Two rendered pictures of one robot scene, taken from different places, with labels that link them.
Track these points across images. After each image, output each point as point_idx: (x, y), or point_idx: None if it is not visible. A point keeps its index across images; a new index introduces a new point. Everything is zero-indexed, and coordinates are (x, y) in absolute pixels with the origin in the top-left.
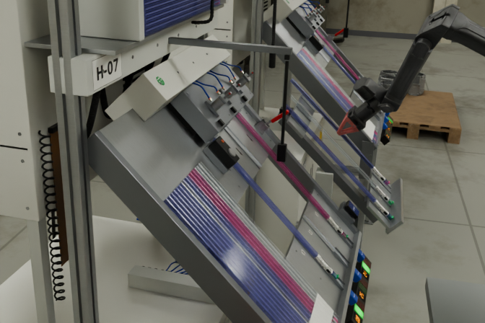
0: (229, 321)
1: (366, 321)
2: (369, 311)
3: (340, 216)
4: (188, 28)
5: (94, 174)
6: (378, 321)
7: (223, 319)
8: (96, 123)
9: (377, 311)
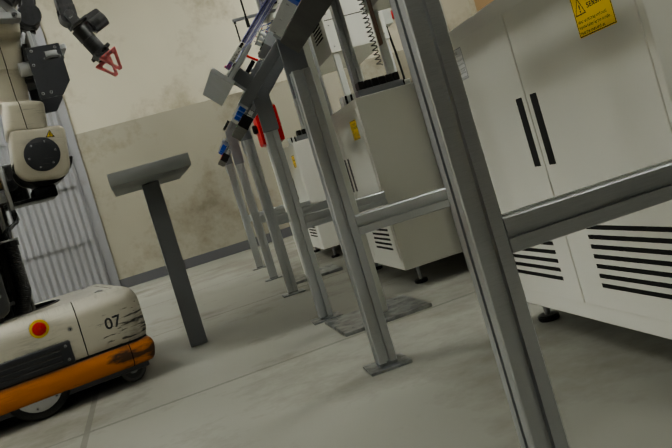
0: (338, 130)
1: (332, 361)
2: (336, 368)
3: None
4: None
5: None
6: (313, 370)
7: (332, 119)
8: None
9: (323, 374)
